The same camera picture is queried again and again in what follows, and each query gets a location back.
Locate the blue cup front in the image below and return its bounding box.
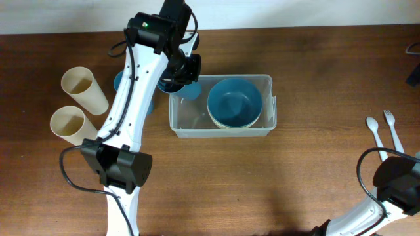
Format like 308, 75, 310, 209
157, 81, 201, 100

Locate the blue cup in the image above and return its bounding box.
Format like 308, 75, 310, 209
114, 71, 154, 115
157, 81, 201, 100

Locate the clear plastic container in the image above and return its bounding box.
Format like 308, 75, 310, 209
169, 74, 277, 138

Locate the cream bowl back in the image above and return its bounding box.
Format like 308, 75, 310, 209
208, 111, 262, 126

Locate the cream bowl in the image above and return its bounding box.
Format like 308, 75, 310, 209
212, 119, 257, 129
208, 111, 262, 126

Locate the blue bowl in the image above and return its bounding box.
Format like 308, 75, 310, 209
207, 78, 263, 124

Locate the blue cup back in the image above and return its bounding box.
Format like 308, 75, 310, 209
114, 71, 154, 115

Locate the cream cup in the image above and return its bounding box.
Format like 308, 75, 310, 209
61, 66, 109, 115
50, 106, 98, 146

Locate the cream bowl front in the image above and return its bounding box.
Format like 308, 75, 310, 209
212, 119, 257, 129

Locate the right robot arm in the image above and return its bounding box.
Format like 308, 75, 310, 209
310, 121, 419, 236

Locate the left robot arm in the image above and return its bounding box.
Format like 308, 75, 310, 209
79, 1, 201, 235

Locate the white plastic fork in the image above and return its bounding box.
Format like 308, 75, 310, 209
383, 110, 405, 153

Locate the white plastic spoon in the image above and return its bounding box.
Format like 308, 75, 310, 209
366, 117, 388, 161

